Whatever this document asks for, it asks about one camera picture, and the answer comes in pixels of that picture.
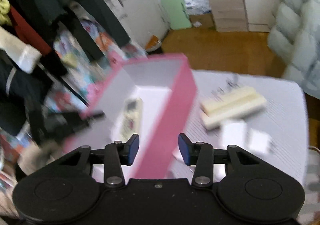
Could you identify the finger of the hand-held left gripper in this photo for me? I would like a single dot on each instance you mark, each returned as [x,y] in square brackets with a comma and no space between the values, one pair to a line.
[96,115]

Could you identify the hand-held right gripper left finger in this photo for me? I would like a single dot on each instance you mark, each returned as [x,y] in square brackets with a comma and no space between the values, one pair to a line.
[133,150]

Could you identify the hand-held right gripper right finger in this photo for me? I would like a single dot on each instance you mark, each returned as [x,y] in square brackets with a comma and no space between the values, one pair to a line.
[183,150]

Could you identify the white remote with grey screen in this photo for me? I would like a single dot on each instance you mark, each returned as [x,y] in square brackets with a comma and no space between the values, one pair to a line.
[131,120]

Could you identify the pink cardboard box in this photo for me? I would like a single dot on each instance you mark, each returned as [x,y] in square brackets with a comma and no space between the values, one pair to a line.
[172,115]

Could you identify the cream remote control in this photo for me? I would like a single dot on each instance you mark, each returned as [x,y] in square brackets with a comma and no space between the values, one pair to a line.
[240,112]
[230,98]

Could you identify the black jacket with grey stripe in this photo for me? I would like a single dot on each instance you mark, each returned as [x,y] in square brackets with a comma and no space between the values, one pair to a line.
[17,95]

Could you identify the small white box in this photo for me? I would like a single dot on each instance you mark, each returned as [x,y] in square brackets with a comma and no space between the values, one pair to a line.
[233,135]
[258,141]

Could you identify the colourful printed curtain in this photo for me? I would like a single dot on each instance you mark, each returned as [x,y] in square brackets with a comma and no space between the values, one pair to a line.
[100,40]

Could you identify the white fleece garment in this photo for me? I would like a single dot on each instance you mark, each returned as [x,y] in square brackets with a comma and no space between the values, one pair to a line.
[17,52]

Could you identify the trash bin with orange bag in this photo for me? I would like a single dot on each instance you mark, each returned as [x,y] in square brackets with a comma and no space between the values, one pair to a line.
[153,42]

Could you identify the red garment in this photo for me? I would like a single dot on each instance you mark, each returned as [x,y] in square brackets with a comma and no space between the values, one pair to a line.
[27,32]

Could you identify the white quilted table cover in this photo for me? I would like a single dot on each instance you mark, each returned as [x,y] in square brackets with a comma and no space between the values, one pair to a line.
[282,105]

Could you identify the white tall cabinet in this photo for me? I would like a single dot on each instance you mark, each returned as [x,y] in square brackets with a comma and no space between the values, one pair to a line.
[140,2]

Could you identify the yellow garment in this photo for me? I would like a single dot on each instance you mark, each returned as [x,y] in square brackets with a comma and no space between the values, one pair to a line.
[5,11]

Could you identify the light green bin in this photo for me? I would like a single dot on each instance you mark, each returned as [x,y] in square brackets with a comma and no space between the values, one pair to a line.
[176,12]

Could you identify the pale puffer jacket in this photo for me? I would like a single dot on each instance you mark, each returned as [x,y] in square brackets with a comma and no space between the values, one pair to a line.
[295,37]

